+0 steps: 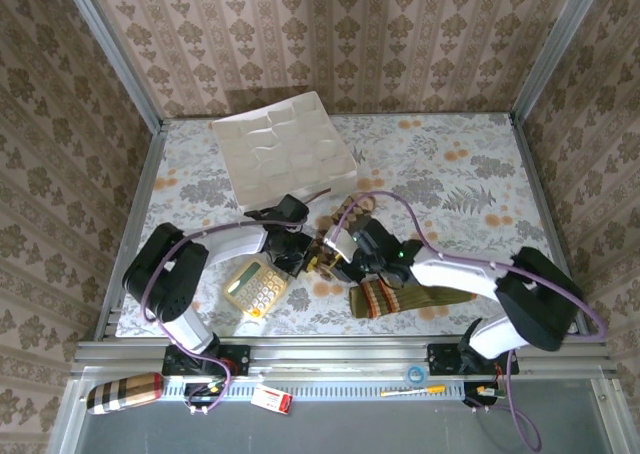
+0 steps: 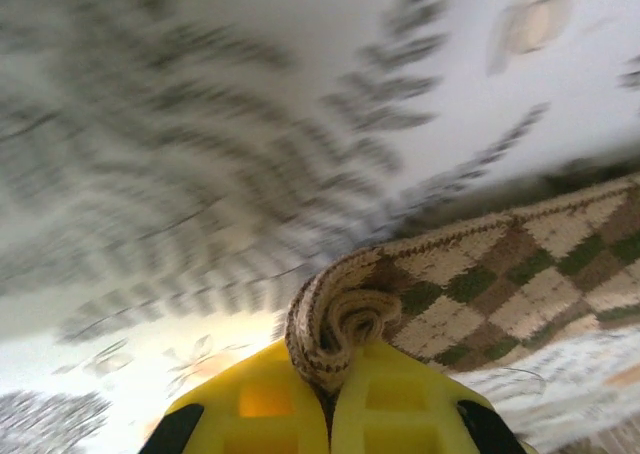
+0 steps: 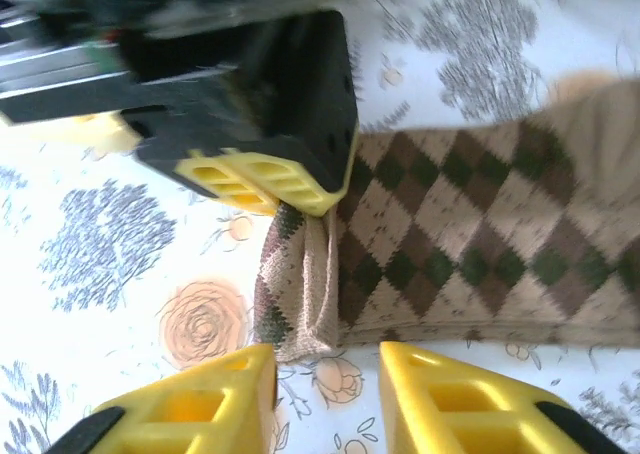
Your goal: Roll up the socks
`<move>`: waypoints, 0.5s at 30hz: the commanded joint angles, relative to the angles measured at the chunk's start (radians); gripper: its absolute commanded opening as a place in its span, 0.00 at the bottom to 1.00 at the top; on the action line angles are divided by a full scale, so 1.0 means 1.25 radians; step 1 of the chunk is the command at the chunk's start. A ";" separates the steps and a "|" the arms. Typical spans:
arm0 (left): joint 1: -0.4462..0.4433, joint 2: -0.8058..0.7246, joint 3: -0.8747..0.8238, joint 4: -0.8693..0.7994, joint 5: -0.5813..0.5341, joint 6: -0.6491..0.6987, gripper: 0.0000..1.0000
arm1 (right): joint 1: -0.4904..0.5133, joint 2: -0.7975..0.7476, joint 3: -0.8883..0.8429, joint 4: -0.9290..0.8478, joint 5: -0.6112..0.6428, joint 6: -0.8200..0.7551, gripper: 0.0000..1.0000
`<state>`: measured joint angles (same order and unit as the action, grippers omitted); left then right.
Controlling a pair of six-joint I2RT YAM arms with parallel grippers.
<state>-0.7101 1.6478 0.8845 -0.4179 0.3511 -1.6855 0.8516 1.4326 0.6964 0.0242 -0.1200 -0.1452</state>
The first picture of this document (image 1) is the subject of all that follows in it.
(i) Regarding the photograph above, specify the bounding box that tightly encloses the green striped sock orange toe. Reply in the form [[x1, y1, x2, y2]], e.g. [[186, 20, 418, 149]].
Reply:
[[348, 277, 478, 320]]

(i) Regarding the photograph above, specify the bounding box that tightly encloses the gold beige calculator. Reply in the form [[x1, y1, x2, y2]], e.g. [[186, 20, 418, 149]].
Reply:
[[222, 259, 290, 319]]

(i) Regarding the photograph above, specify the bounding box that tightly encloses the floral table cover sheet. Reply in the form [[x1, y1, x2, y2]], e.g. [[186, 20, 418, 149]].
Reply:
[[114, 112, 582, 339]]

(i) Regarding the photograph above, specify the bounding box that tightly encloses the white divided organizer box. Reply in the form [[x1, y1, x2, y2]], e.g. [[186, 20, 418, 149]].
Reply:
[[210, 90, 359, 215]]

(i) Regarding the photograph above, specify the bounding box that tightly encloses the red white card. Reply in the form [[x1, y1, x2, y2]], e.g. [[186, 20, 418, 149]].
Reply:
[[249, 383, 294, 417]]

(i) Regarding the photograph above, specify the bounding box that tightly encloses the plaid rolled fabric bundle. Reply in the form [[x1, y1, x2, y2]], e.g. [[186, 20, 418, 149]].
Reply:
[[85, 371, 165, 416]]

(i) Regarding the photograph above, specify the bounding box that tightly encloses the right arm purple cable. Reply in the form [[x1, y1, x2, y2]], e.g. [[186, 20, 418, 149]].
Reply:
[[327, 190, 610, 451]]

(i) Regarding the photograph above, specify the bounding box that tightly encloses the aluminium frame front rail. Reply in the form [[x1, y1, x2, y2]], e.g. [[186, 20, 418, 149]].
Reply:
[[70, 337, 615, 379]]

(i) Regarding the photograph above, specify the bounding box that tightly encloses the slotted grey cable tray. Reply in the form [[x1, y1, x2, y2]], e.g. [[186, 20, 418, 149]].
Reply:
[[162, 376, 501, 401]]

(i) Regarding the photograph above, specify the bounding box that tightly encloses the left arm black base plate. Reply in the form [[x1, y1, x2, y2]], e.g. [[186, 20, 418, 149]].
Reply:
[[162, 344, 251, 378]]

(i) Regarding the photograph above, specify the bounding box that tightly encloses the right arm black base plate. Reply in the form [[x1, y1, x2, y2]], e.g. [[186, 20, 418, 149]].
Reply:
[[427, 341, 521, 376]]

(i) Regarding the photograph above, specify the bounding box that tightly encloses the yellow handled pen tool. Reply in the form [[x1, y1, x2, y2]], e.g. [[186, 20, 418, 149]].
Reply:
[[379, 384, 447, 398]]

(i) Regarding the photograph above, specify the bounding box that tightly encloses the aluminium frame side rail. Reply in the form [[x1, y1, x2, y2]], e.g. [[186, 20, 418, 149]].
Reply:
[[93, 122, 167, 343], [508, 112, 604, 339]]

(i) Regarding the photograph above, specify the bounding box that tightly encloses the aluminium frame corner post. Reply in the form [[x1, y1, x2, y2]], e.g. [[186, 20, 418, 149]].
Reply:
[[510, 0, 610, 121], [57, 0, 165, 134]]

